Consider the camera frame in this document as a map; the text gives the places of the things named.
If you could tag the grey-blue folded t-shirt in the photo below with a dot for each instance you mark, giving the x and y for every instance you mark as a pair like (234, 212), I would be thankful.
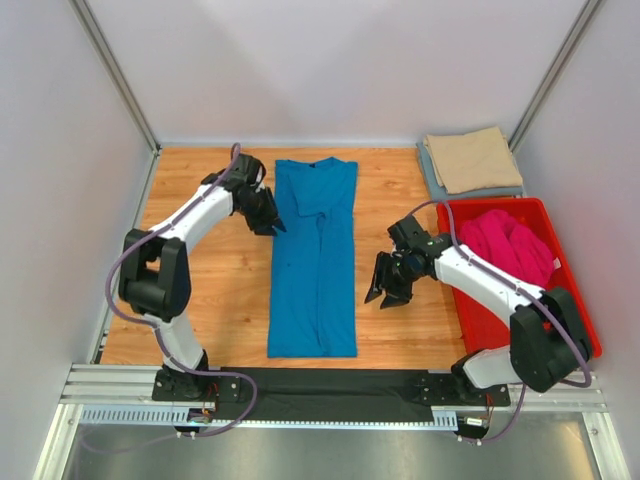
(438, 192)

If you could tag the red plastic bin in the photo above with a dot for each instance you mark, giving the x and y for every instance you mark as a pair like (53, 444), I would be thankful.
(480, 328)

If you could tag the right aluminium corner post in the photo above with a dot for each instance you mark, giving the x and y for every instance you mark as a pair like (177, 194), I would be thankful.
(569, 45)

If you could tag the blue t-shirt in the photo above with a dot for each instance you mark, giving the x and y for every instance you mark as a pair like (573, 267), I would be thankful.
(312, 298)

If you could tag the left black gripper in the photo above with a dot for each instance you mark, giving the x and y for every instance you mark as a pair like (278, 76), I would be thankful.
(260, 211)

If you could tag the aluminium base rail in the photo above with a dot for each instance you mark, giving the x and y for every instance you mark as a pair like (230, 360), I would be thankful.
(121, 394)

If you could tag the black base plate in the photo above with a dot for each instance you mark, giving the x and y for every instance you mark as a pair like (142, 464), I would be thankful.
(447, 389)
(176, 386)

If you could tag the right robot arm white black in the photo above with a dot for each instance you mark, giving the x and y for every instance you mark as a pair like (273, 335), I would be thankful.
(548, 339)

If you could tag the beige folded t-shirt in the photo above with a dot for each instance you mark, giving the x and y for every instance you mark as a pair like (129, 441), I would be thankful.
(472, 161)

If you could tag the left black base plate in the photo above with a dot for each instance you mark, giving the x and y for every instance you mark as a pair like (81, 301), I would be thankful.
(176, 386)

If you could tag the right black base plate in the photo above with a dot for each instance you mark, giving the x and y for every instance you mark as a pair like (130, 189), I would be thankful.
(447, 389)

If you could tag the aluminium corner post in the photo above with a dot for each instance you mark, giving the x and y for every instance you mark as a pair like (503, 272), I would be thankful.
(98, 39)
(569, 45)

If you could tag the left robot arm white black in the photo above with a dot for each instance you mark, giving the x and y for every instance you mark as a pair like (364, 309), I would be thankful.
(153, 272)

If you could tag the pink t-shirt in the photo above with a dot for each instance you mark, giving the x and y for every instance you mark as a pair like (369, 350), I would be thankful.
(498, 238)

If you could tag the left aluminium corner post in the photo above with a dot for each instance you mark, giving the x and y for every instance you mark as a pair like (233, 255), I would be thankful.
(98, 39)

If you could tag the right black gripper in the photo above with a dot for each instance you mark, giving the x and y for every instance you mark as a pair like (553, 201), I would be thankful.
(393, 275)

